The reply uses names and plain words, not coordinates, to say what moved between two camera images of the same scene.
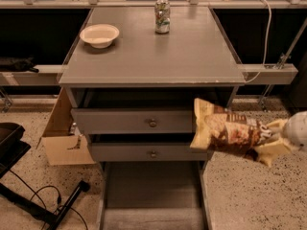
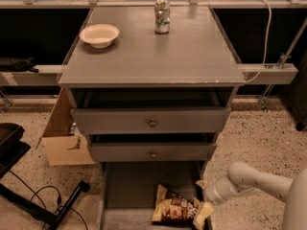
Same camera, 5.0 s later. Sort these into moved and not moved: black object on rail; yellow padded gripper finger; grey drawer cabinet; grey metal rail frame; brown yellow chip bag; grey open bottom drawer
Moved: yellow padded gripper finger; brown yellow chip bag
Not moved: grey metal rail frame; grey drawer cabinet; black object on rail; grey open bottom drawer
